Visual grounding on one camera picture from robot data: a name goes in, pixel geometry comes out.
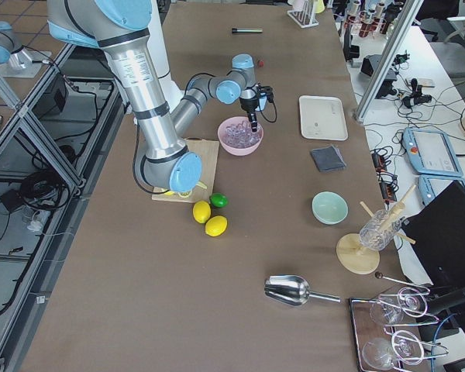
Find black monitor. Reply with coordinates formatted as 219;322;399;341
403;181;465;288

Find steel muddler with black tip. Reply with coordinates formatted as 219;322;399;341
231;27;264;34

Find green lime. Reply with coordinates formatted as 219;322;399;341
209;192;229;208

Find clear ice cubes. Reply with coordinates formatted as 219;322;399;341
223;119;261;149

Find wooden cup stand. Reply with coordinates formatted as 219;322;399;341
336;184;416;274

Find steel ice scoop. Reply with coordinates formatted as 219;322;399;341
264;275;341;306

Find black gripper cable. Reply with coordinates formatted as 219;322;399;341
261;87;278;124

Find cream rabbit tray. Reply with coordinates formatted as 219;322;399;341
298;95;348;141

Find wine glass rack tray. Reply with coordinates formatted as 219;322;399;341
349;284;449;371

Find green bowl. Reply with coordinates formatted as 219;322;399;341
312;191;349;225

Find grey folded cloth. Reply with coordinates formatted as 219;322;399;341
310;145;346;172

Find pink bowl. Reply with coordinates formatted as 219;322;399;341
217;116;264;157

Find wooden cutting board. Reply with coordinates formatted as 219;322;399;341
151;138;219;203

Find white wire cup rack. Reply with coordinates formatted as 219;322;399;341
287;0;319;29

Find clear glass on stand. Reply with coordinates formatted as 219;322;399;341
359;209;403;251

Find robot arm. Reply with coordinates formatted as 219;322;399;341
0;21;52;78
47;1;270;192

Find yellow lemon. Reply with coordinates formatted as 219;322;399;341
205;215;228;237
192;200;212;224

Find light blue cup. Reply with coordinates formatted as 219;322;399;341
256;95;267;112

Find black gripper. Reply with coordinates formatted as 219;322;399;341
239;84;274;131

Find blue teach pendant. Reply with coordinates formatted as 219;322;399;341
402;128;463;177

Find white plastic cup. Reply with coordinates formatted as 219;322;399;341
292;0;305;12

